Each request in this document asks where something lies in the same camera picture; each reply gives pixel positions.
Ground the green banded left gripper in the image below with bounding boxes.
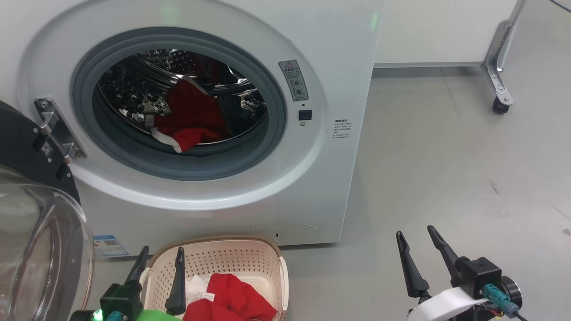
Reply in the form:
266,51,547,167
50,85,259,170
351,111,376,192
69,246,186,321

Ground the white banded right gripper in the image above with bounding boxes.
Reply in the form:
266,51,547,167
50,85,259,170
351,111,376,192
396,225,489,321

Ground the red and white garment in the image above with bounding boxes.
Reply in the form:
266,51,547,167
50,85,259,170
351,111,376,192
149,75,232,153
182,273,278,321

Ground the glass washing machine door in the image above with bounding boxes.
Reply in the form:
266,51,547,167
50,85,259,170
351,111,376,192
0,100,95,321

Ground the cream perforated laundry basket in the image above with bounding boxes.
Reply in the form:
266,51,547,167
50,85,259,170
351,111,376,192
139,236,290,321

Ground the grey rubber door gasket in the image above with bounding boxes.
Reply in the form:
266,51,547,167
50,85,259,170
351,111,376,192
71,27,287,181

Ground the white front-load washing machine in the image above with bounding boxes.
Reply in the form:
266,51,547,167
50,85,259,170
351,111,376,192
0,0,384,258

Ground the metal door hinge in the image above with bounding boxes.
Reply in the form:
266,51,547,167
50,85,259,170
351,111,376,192
34,98,87,163

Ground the steel perforated washer drum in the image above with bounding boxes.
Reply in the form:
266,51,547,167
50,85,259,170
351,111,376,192
96,49,268,145

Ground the blue energy label sticker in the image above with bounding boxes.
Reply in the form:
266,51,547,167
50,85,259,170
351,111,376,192
93,235,123,258

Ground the small printed text label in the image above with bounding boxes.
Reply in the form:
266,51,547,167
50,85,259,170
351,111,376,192
334,119,352,140

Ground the metal stand leg with caster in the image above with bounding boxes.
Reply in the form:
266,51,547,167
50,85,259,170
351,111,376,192
481,0,527,114

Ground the grey warning label sticker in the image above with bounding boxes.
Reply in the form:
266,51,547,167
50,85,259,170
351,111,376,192
278,60,309,102

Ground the white board panel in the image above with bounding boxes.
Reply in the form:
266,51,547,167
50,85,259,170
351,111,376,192
374,0,518,68

